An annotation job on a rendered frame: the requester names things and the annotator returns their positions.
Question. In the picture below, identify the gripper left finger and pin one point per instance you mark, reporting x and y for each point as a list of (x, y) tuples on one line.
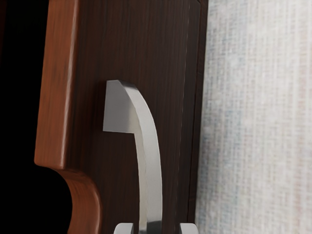
[(123, 229)]

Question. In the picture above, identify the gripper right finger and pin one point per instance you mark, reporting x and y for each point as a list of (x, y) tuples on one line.
[(189, 229)]

